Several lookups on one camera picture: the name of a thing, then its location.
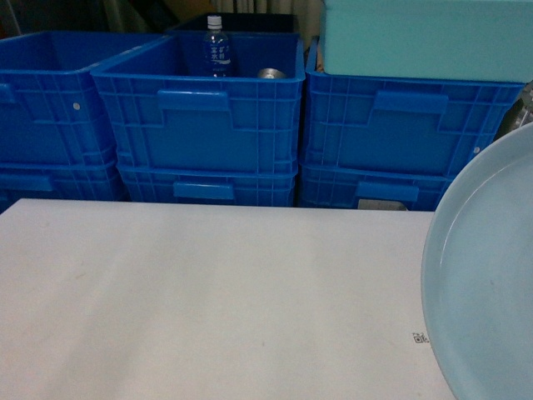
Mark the light blue oval tray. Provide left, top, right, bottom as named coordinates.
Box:
left=421, top=125, right=532, bottom=399

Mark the blue crate top left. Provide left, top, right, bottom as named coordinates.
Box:
left=1, top=31, right=159, bottom=168

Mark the blue crate bottom left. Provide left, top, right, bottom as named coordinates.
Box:
left=1, top=162, right=130, bottom=212

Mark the small QR code sticker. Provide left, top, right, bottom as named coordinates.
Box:
left=411, top=332, right=430, bottom=344

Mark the dark blue rear crate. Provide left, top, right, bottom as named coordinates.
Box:
left=167, top=12, right=299, bottom=33

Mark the silver metal can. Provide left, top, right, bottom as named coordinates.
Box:
left=257, top=67, right=286, bottom=79

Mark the clear water bottle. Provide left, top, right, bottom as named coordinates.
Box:
left=202, top=15, right=232, bottom=78

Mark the blue crate bottom right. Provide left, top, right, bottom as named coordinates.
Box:
left=298, top=164, right=452, bottom=211

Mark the blue crate top middle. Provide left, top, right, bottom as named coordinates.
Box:
left=92, top=31, right=305, bottom=173

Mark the blue crate top right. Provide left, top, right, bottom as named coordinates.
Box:
left=300, top=39, right=523, bottom=177

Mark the blue crate bottom middle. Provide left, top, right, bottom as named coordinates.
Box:
left=117, top=164, right=298, bottom=207

